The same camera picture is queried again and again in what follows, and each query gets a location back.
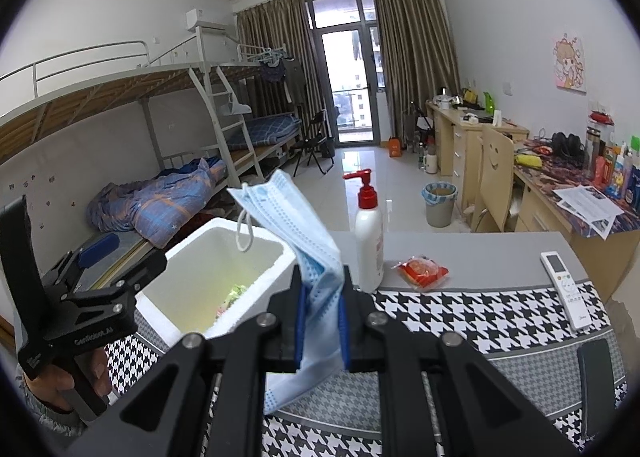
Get white styrofoam box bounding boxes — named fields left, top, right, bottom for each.
left=136, top=218, right=295, bottom=352

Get green tissue pack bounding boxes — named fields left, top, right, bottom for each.
left=216, top=285, right=247, bottom=318

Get blue face mask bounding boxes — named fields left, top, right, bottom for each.
left=230, top=170, right=345, bottom=415

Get left hand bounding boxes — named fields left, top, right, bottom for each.
left=23, top=347, right=112, bottom=411

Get blue plaid quilt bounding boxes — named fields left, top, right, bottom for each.
left=86, top=157, right=227, bottom=249

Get houndstooth table cloth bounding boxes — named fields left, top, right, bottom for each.
left=104, top=280, right=632, bottom=457

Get black smartphone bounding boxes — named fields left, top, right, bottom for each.
left=577, top=339, right=615, bottom=439

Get metal bunk bed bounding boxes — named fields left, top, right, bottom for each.
left=1, top=34, right=300, bottom=272

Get white remote control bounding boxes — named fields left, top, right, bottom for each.
left=540, top=251, right=591, bottom=331

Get red snack packet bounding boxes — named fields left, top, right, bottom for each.
left=394, top=255, right=449, bottom=290

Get wooden smiley chair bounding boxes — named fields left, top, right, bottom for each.
left=472, top=126, right=514, bottom=233

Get black folding chair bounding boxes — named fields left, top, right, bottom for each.
left=291, top=110, right=335, bottom=176

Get white lotion pump bottle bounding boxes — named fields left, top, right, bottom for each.
left=343, top=169, right=384, bottom=293

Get trash bin with bag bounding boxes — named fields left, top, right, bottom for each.
left=421, top=182, right=458, bottom=229

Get printed paper sheets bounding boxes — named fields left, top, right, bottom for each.
left=553, top=186, right=625, bottom=240

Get wooden desk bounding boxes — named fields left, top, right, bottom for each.
left=427, top=102, right=639, bottom=300

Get white air conditioner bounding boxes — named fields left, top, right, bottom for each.
left=186, top=8, right=233, bottom=33

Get left brown curtain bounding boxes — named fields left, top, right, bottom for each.
left=236, top=0, right=324, bottom=128

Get brown curtain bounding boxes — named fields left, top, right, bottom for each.
left=236, top=0, right=324, bottom=128
left=374, top=0, right=460, bottom=140

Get orange detergent jug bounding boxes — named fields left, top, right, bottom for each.
left=387, top=137, right=402, bottom=158

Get glass balcony door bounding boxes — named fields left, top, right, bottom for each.
left=306, top=0, right=385, bottom=147

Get right brown curtain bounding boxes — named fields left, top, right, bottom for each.
left=374, top=0, right=460, bottom=140

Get cartoon girl poster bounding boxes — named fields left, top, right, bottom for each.
left=553, top=33, right=587, bottom=93

